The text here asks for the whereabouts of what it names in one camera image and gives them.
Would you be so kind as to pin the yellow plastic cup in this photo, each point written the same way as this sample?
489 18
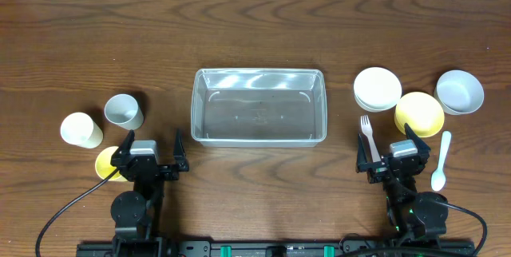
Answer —
103 165

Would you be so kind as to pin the clear plastic storage container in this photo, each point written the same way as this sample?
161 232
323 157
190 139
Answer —
258 107

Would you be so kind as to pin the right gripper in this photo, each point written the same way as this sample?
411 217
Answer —
394 165

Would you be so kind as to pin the black mounting rail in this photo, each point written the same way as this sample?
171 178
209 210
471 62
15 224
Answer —
201 248

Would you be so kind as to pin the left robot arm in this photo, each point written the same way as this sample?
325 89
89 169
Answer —
136 212

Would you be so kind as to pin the grey plastic cup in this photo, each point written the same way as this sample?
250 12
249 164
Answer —
124 111

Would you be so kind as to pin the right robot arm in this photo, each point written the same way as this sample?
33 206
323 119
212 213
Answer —
419 217

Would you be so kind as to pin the white plastic bowl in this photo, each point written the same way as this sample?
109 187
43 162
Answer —
377 89

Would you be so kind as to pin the white plastic fork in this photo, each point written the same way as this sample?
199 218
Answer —
368 132

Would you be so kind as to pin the white plastic spoon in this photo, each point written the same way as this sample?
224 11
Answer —
438 177

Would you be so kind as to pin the grey plastic bowl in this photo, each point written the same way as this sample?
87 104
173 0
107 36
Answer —
459 92

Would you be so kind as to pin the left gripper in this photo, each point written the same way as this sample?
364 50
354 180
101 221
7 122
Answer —
149 168

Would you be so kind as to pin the white plastic cup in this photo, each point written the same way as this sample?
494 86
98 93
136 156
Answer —
79 129

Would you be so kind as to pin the yellow plastic bowl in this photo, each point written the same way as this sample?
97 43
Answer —
421 112

